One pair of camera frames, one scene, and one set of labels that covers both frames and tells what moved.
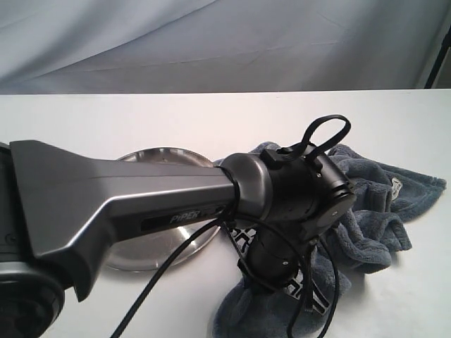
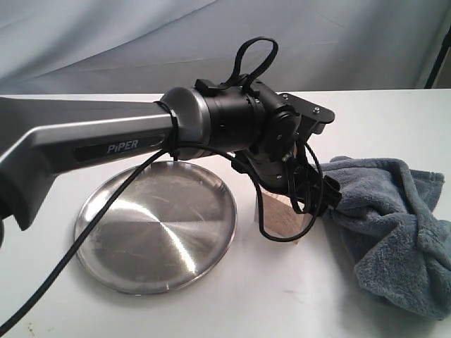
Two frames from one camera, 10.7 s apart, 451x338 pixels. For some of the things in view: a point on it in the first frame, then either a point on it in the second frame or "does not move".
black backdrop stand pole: (439, 59) does not move
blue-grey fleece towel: (366, 241) → (389, 224)
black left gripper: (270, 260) → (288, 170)
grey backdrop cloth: (104, 46) does not move
